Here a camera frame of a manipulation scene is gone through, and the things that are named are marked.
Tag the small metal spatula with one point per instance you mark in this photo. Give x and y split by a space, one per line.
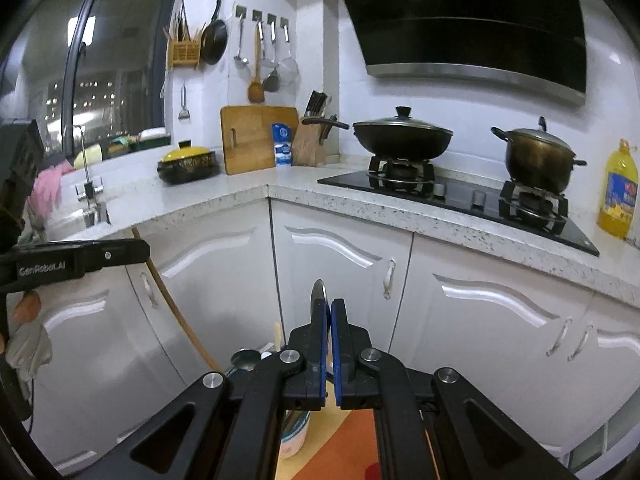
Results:
185 112

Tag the dark glass window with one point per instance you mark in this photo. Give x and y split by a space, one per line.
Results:
115 35

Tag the yellow casserole lid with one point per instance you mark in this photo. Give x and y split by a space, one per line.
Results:
187 154

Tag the bundle of chopsticks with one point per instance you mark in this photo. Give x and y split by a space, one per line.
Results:
180 27

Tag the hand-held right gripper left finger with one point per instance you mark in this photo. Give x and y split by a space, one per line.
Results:
324 375

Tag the black wok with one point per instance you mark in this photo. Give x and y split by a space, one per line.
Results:
400 145

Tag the glass wok lid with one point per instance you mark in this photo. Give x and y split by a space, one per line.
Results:
400 126

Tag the black frying pan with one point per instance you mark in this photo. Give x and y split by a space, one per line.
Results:
214 40

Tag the white printed cup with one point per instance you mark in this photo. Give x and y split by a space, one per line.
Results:
296 435

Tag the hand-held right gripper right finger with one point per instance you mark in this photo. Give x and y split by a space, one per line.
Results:
338 360

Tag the bronze pot lid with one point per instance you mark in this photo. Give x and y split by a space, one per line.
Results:
540 140

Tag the wooden spatula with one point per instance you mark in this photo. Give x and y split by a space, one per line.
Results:
256 91

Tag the yellow cooking oil bottle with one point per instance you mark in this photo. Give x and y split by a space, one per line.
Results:
620 190

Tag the metal kitchen faucet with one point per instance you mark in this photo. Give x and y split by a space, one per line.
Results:
89 190

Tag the pink cloth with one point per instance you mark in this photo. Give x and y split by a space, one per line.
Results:
47 185

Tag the green tray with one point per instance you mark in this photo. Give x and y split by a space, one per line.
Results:
150 139

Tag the dark slotted skimmer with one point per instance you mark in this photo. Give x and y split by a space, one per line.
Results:
271 83

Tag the bronze cooking pot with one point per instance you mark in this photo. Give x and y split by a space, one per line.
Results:
537 170

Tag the black range hood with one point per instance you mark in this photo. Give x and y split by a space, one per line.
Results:
465 15

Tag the black gas stove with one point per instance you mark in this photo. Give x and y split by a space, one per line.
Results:
350 182

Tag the wooden knife block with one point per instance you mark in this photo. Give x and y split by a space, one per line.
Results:
306 147

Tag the person's left hand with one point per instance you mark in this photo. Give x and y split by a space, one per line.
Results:
30 345

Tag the metal ladle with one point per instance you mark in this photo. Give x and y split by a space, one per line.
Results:
241 60

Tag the wooden cutting board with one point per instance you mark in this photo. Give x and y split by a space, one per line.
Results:
250 145

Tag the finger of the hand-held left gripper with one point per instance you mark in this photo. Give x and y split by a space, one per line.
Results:
117 255

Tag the silver metal utensil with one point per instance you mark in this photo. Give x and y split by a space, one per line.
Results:
318 294

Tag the wooden chopstick holder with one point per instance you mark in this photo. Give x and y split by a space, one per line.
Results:
184 55

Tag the blue white salt bag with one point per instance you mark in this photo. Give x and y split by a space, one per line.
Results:
283 147

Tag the steel sink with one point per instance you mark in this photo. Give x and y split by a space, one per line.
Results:
75 222

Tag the white cabinet door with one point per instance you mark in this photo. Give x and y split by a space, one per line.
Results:
100 350
475 320
220 285
615 385
340 270

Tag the curved wooden rim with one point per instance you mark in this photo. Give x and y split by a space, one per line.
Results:
172 305

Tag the black casserole pot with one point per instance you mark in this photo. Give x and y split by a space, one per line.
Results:
187 172

